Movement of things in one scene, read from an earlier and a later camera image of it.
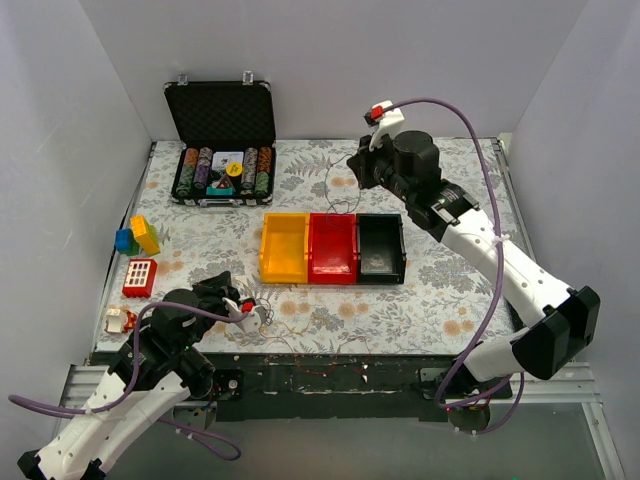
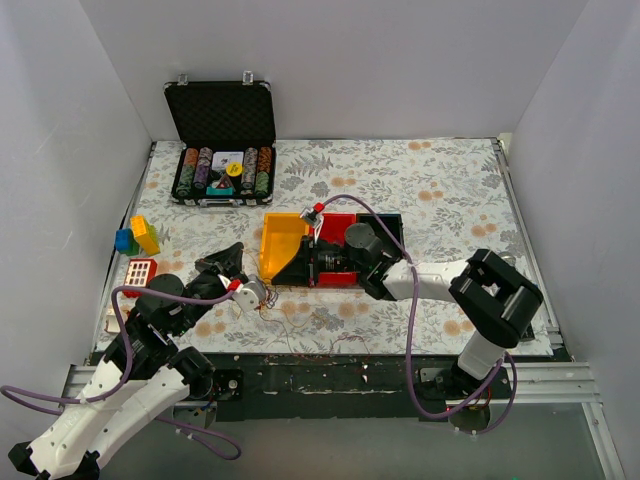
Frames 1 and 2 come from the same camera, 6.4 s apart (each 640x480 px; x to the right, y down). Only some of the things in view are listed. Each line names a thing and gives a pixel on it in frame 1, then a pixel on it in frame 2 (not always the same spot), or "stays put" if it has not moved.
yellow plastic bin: (284, 251) stays put
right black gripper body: (370, 165) -> (309, 262)
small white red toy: (119, 322) stays put
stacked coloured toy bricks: (140, 238) stays put
